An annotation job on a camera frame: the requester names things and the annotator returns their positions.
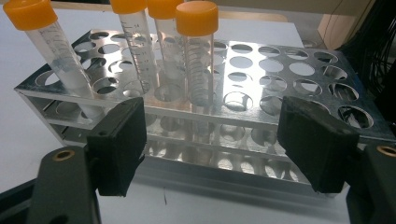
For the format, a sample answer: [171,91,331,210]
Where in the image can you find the orange capped clear test tube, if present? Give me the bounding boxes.
[176,1,219,138]
[3,0,105,119]
[110,0,161,94]
[147,0,185,82]

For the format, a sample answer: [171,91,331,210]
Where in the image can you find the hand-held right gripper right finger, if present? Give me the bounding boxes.
[276,95,361,194]

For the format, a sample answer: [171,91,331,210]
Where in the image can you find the black cable bundle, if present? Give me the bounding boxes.
[335,0,396,125]

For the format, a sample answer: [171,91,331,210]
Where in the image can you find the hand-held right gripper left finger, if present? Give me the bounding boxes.
[86,96,148,198]

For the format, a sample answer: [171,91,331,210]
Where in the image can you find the beige board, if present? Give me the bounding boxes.
[317,13,360,50]

